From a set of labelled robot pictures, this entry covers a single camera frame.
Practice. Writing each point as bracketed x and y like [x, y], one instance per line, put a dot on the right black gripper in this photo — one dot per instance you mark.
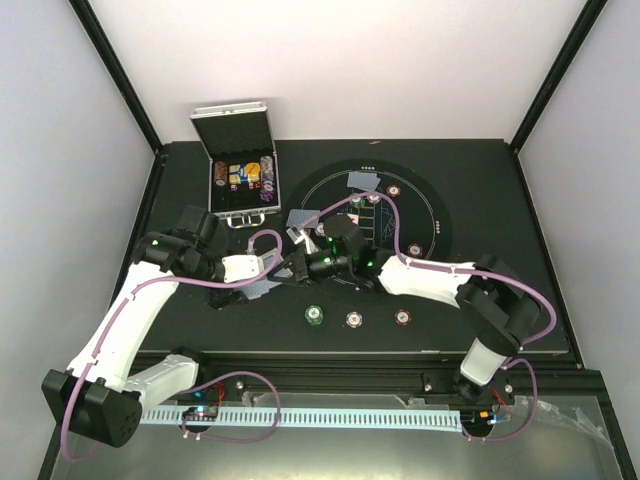
[298, 260]

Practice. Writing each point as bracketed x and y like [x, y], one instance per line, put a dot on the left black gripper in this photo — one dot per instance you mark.
[225, 297]

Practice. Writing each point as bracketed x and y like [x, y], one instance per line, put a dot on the blue patterned card deck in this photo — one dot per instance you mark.
[259, 288]

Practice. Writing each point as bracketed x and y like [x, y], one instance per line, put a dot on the dealt blue card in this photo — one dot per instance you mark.
[359, 180]
[304, 218]

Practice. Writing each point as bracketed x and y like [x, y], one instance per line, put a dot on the blue white poker chip stack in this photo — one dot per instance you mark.
[354, 319]

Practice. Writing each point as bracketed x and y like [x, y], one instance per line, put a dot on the dealt blue card top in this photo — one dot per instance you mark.
[359, 180]

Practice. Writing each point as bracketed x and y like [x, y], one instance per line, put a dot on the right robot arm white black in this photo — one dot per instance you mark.
[501, 309]

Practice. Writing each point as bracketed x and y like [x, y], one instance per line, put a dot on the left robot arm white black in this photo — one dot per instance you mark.
[96, 396]

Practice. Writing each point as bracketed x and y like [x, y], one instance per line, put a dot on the green poker chip stack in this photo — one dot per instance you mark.
[314, 315]

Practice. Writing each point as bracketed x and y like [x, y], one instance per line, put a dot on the purple chip row in case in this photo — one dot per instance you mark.
[268, 189]

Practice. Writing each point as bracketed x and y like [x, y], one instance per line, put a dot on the aluminium poker case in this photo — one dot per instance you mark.
[244, 185]

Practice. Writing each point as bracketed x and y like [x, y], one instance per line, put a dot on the round black poker mat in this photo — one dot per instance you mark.
[419, 212]

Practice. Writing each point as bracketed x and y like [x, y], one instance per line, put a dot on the yellow big blind button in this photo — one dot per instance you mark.
[253, 170]

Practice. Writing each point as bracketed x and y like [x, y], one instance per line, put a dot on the blue yellow card box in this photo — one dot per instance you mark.
[237, 175]

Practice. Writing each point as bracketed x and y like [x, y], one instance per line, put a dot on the left controller board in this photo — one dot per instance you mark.
[200, 413]

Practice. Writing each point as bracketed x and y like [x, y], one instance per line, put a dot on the controller board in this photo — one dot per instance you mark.
[200, 413]
[484, 417]

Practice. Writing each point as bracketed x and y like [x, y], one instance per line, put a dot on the brown chip row in case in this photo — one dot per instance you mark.
[220, 174]

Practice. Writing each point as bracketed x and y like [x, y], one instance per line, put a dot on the brown poker chip stack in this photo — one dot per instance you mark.
[402, 317]

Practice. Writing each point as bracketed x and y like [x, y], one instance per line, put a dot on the right controller board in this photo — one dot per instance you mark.
[484, 417]

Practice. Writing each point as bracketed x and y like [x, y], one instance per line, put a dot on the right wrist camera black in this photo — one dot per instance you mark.
[345, 238]

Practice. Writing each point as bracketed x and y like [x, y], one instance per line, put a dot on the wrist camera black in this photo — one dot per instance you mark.
[197, 225]
[345, 238]

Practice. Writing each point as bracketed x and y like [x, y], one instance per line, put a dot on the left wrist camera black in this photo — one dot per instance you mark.
[197, 225]

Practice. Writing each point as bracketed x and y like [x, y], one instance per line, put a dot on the black aluminium mounting rail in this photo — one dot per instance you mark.
[405, 374]

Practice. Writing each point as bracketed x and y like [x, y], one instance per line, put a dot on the white slotted cable duct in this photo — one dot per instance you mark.
[321, 418]

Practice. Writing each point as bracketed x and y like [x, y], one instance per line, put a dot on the black frame post left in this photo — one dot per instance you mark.
[101, 43]

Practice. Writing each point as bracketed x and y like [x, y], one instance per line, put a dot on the black frame post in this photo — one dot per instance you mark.
[575, 39]
[101, 43]

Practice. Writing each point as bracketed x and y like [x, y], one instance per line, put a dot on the black frame post right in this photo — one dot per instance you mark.
[575, 39]

